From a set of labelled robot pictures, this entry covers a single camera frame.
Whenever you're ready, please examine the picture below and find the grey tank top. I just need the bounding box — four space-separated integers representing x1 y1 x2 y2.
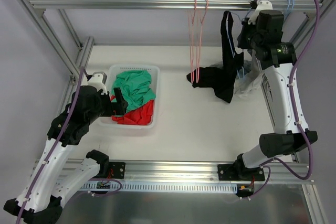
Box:
208 50 261 86

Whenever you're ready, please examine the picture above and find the aluminium frame structure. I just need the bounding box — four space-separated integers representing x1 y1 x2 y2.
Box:
0 0 336 120

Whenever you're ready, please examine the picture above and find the red tank top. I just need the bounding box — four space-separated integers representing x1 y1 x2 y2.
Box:
111 98 155 126

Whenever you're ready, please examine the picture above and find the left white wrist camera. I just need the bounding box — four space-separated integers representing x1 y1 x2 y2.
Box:
87 71 108 94

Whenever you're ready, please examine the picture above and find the aluminium hanging rail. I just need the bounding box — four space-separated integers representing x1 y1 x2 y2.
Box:
29 0 316 12

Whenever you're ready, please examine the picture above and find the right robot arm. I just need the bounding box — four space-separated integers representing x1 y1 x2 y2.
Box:
230 9 318 180

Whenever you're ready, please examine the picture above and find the green tank top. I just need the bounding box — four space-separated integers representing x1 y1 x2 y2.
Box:
111 70 156 100

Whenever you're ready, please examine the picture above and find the white slotted cable duct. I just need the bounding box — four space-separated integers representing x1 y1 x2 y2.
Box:
80 181 238 194

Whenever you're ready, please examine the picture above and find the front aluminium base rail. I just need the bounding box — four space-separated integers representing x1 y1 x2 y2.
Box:
108 160 316 184

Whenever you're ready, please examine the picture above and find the black tank top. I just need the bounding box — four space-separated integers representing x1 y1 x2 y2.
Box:
186 11 244 103

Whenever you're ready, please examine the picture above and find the pink hanger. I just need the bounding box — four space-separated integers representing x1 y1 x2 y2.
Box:
196 0 208 83
187 0 197 84

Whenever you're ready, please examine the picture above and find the white plastic basket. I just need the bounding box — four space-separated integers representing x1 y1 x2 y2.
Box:
99 63 160 130

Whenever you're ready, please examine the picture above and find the white tank top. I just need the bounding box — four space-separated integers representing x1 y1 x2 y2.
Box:
234 71 265 98

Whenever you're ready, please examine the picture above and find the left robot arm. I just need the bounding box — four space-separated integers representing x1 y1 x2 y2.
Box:
4 86 128 223

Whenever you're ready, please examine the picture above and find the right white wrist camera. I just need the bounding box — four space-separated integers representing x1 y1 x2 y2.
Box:
248 0 273 25

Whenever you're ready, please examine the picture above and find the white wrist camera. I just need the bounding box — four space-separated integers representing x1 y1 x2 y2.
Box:
248 0 273 25
87 71 108 94

